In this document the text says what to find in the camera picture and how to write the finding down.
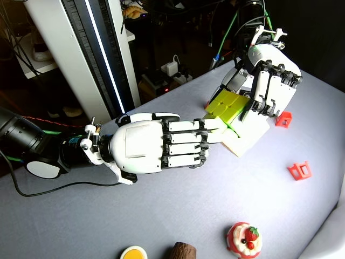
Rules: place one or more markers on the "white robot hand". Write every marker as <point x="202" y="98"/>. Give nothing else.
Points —
<point x="269" y="56"/>
<point x="134" y="145"/>

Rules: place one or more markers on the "multicoloured puzzle cube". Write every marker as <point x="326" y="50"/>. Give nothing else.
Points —
<point x="223" y="108"/>

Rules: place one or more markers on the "small red toy stool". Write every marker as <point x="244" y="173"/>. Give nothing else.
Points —
<point x="207" y="104"/>
<point x="283" y="120"/>
<point x="297" y="172"/>

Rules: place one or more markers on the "white power strip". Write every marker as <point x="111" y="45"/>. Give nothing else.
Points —
<point x="183" y="78"/>

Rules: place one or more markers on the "grey table cloth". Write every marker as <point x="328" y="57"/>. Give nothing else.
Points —
<point x="188" y="210"/>

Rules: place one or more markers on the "white power adapter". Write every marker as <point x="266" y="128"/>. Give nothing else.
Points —
<point x="170" y="68"/>

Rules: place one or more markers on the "brown chocolate log toy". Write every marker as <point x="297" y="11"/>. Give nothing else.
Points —
<point x="183" y="251"/>

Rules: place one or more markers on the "white column with black strips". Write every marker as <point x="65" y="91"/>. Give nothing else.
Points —
<point x="54" y="54"/>

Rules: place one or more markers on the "white shoe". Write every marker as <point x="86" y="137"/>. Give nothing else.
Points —
<point x="40" y="51"/>

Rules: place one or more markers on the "toy bread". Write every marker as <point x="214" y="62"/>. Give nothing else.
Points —
<point x="132" y="12"/>

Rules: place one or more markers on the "strawberry cake toy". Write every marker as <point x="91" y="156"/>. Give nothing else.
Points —
<point x="244" y="240"/>

